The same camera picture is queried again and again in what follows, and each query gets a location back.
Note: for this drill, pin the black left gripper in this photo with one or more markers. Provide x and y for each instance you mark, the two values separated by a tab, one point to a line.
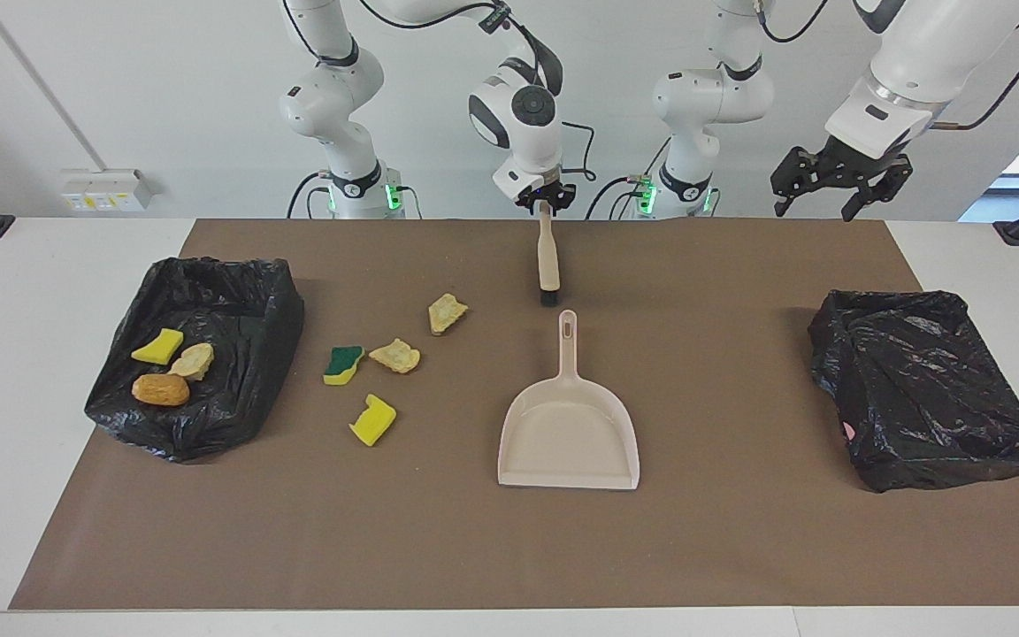
850	155

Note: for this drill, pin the beige crumbly foam chunk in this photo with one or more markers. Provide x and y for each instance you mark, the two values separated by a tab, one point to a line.
394	356
446	314
193	361

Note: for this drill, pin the large yellow sponge piece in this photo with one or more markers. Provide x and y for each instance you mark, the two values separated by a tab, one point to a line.
373	423

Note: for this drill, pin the brown bread roll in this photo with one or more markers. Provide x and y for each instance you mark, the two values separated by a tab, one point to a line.
160	390

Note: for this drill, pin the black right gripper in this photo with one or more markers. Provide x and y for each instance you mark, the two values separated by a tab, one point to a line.
545	193

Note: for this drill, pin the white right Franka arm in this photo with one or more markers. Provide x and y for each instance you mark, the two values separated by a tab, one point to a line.
518	106

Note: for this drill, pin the small yellow sponge piece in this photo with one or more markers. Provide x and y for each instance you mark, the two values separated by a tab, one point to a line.
157	347

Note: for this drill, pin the black bagged bin pink mark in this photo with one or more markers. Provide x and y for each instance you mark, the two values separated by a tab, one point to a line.
925	389

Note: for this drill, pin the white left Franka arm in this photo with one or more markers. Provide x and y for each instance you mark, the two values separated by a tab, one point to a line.
916	62

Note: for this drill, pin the white wall conduit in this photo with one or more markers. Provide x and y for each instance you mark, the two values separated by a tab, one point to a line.
32	84

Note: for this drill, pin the beige hand brush black bristles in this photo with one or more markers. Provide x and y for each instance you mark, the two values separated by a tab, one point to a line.
548	257

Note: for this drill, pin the brown table mat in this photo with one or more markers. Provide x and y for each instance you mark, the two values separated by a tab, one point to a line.
509	531

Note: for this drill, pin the white wall socket box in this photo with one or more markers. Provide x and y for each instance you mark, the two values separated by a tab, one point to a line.
107	190

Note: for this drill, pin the green and yellow sponge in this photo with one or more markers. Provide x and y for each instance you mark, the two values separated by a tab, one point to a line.
343	364

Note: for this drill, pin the beige plastic dustpan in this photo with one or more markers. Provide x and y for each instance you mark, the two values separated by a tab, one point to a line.
567	433

